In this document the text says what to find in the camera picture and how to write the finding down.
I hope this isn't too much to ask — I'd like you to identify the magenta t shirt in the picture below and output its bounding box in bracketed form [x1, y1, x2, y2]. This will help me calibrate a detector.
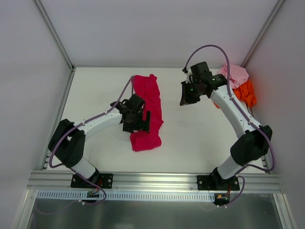
[130, 74, 164, 152]

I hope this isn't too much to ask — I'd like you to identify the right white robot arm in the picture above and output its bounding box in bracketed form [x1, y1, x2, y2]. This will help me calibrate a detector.
[180, 62, 272, 190]

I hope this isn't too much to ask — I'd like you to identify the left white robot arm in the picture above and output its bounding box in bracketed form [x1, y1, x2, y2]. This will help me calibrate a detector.
[48, 94, 151, 187]

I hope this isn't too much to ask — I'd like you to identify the pink t shirt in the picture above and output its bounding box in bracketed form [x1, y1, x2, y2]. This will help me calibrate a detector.
[218, 63, 249, 89]

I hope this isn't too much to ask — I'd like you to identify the orange t shirt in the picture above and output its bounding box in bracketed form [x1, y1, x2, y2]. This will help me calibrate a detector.
[233, 80, 257, 108]

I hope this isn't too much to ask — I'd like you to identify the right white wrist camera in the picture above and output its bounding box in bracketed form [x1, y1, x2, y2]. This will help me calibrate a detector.
[182, 68, 193, 83]

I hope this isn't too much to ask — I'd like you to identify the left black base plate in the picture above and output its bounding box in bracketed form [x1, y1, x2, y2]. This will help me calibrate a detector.
[70, 172, 113, 189]

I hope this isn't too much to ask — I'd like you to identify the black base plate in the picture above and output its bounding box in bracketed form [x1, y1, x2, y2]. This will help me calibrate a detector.
[196, 175, 240, 191]
[70, 172, 113, 189]

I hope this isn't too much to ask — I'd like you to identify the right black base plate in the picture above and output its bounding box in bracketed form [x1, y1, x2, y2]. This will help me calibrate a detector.
[196, 175, 240, 191]

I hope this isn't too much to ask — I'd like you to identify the right aluminium frame post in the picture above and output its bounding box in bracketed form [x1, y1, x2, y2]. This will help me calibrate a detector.
[241, 0, 286, 68]

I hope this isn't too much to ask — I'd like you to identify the aluminium frame post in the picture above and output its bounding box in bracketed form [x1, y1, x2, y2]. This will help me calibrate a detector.
[33, 0, 74, 70]
[241, 0, 286, 68]

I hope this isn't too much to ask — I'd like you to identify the left aluminium frame post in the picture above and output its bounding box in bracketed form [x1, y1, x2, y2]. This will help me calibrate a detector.
[33, 0, 74, 70]

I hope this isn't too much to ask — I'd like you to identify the aluminium mounting rail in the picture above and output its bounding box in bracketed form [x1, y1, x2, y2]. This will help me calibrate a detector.
[26, 170, 285, 194]

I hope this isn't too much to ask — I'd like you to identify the white slotted cable duct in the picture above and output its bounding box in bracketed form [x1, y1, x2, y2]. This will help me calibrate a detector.
[37, 190, 215, 202]

